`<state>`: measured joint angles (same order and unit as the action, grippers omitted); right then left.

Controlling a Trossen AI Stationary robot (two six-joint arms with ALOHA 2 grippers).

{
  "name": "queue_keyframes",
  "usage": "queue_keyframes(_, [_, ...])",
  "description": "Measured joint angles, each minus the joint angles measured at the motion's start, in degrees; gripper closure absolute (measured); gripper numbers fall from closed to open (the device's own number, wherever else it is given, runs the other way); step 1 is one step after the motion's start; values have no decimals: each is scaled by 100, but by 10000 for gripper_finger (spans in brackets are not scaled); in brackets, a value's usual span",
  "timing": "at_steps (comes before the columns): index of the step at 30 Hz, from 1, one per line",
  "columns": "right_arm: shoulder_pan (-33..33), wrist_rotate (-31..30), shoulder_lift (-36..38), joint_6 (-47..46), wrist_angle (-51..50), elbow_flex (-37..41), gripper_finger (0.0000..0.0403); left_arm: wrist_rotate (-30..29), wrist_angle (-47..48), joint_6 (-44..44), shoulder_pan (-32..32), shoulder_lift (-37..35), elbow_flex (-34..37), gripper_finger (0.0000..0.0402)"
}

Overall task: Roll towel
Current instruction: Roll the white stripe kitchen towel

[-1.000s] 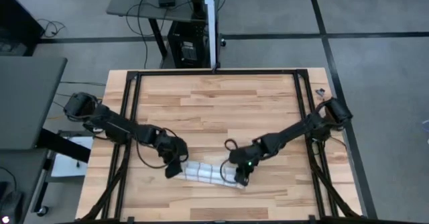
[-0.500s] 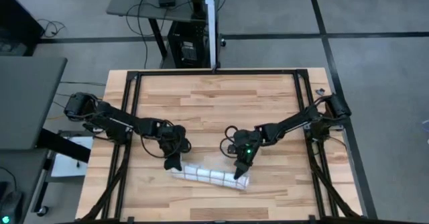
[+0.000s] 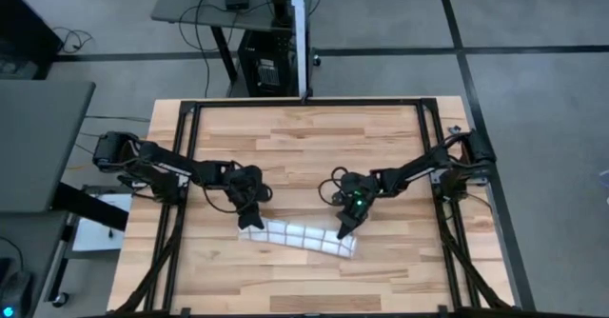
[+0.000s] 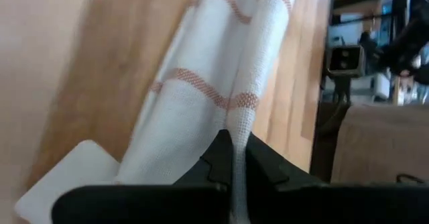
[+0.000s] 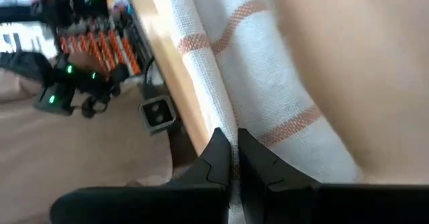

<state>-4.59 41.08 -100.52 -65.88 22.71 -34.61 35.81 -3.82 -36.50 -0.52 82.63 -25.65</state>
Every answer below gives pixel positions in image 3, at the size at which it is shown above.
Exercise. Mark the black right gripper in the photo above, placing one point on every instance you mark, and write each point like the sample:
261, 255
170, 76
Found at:
354, 187

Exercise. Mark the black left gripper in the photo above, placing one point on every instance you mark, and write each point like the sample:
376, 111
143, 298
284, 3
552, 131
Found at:
247, 184

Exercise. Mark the white towel with red checks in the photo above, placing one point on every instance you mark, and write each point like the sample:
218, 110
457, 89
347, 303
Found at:
300, 237

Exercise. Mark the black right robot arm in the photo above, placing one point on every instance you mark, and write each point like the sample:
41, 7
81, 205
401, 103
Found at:
418, 168

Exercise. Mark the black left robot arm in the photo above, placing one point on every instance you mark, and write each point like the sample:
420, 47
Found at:
162, 163

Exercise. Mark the black computer tower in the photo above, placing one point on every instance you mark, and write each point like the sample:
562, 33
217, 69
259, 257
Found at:
266, 65

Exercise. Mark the white flat board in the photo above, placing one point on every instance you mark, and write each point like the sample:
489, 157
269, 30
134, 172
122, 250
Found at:
97, 234

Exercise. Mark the black slanted bar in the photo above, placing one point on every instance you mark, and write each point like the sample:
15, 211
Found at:
90, 206

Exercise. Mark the small black caster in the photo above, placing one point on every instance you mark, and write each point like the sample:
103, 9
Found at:
316, 61

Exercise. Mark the black desk leg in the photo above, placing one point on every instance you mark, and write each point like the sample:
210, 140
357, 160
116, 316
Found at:
223, 53

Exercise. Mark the black caster wheel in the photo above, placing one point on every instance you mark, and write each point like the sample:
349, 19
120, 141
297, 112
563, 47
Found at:
60, 300

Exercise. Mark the dark desk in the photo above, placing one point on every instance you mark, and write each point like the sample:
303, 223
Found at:
190, 15

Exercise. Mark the large grey side table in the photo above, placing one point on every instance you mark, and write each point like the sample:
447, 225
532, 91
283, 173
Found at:
38, 142

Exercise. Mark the black rounded device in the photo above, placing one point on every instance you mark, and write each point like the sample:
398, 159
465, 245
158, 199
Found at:
14, 292

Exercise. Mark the black cabinet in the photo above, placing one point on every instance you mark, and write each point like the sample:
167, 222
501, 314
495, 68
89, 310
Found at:
24, 37

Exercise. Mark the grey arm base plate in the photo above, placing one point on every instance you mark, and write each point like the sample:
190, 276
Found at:
435, 177

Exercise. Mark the black aluminium table frame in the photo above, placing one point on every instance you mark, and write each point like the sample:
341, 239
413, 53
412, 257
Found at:
309, 103

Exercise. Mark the small metal bracket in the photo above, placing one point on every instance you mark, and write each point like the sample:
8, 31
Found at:
454, 129

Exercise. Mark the white vertical post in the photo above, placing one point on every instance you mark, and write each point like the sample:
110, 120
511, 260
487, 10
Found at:
300, 37

